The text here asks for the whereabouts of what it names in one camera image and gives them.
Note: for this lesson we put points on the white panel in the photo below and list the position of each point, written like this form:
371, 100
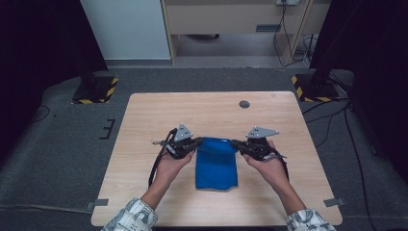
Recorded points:
125, 29

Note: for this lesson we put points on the blue cloth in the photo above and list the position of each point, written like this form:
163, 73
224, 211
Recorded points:
216, 166

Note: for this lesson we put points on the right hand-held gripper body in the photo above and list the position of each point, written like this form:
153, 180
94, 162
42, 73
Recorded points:
258, 147

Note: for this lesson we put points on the person's right hand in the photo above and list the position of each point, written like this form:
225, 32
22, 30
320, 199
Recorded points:
271, 171

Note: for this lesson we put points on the grey tape piece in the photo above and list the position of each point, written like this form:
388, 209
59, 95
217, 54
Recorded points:
333, 202
99, 202

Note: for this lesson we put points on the striped black stand base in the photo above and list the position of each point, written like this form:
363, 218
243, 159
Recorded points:
316, 91
96, 91

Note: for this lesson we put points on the grey round table grommet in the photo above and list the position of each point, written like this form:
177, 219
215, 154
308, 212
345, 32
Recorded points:
244, 104

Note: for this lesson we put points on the wooden desk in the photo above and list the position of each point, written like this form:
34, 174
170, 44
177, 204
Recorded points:
224, 19

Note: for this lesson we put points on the person's left hand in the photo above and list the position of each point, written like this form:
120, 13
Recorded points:
170, 171

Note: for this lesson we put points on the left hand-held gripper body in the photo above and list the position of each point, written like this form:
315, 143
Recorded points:
179, 147

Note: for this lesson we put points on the black curtain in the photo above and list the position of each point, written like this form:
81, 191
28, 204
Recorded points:
38, 48
372, 48

